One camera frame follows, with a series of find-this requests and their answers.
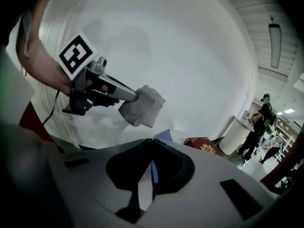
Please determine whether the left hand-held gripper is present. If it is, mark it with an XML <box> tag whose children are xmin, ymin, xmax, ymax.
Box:
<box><xmin>57</xmin><ymin>30</ymin><xmax>138</xmax><ymax>116</ymax></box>

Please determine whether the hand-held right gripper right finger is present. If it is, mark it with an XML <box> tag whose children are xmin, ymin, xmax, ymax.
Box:
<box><xmin>140</xmin><ymin>138</ymin><xmax>278</xmax><ymax>228</ymax></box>

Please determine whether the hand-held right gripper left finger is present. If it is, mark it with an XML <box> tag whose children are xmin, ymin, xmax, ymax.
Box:
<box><xmin>48</xmin><ymin>138</ymin><xmax>154</xmax><ymax>223</ymax></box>

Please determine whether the grey cloth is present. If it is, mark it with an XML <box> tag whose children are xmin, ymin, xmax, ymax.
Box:
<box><xmin>118</xmin><ymin>85</ymin><xmax>166</xmax><ymax>128</ymax></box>

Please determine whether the blue booklet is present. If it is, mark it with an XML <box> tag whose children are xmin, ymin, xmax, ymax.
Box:
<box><xmin>139</xmin><ymin>128</ymin><xmax>173</xmax><ymax>211</ymax></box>

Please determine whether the person's left forearm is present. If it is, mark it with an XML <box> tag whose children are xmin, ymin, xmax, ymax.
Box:
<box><xmin>16</xmin><ymin>0</ymin><xmax>63</xmax><ymax>86</ymax></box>

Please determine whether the person's left hand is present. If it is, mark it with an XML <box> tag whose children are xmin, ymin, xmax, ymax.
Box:
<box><xmin>53</xmin><ymin>64</ymin><xmax>120</xmax><ymax>108</ymax></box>

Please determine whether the red box with gold emblem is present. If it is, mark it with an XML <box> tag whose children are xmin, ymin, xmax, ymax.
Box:
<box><xmin>184</xmin><ymin>136</ymin><xmax>224</xmax><ymax>158</ymax></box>

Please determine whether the white cylindrical table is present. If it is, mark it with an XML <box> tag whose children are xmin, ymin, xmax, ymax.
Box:
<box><xmin>218</xmin><ymin>117</ymin><xmax>253</xmax><ymax>155</ymax></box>

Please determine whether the white display shelving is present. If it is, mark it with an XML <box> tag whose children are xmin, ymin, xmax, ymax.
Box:
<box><xmin>273</xmin><ymin>114</ymin><xmax>302</xmax><ymax>149</ymax></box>

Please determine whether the black-framed ceiling light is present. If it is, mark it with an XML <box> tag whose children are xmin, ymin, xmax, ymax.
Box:
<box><xmin>268</xmin><ymin>23</ymin><xmax>282</xmax><ymax>69</ymax></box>

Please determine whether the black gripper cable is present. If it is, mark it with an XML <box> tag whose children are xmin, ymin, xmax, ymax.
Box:
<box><xmin>42</xmin><ymin>90</ymin><xmax>60</xmax><ymax>126</ymax></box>

